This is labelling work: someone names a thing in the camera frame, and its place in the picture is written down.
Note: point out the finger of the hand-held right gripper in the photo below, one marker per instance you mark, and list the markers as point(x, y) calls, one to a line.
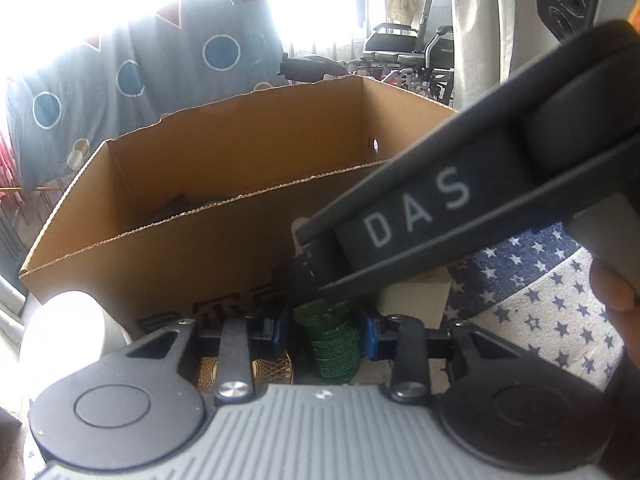
point(305, 275)

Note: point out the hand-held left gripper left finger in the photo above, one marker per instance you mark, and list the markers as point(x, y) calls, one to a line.
point(272, 332)

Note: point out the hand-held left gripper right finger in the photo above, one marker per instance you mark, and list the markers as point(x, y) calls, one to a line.
point(370, 335)

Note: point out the green dropper bottle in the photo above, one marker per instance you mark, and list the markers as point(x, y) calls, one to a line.
point(332, 350)

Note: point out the brown cardboard box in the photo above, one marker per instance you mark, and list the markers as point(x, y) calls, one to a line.
point(225, 160)

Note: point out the white plastic jar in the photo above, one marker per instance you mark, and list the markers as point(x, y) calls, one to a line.
point(65, 330)

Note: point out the person's right hand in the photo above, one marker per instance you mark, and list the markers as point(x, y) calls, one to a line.
point(612, 287)

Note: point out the star-patterned blanket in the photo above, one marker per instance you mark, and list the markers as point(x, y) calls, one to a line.
point(540, 310)

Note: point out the black wheelchair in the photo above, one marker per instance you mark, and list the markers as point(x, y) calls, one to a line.
point(395, 42)

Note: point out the grey curtain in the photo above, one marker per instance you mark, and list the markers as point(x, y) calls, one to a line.
point(480, 35)

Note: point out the black padded seat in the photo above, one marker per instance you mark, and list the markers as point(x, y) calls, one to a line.
point(310, 66)

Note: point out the yellow towel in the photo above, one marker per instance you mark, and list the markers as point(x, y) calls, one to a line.
point(402, 2)

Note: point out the black speaker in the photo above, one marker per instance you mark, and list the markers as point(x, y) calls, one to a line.
point(565, 0)

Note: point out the grey sheet with blue circles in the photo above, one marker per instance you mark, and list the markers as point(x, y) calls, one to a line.
point(150, 85)

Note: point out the pink hanging clothes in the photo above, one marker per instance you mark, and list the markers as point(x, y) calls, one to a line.
point(4, 160)

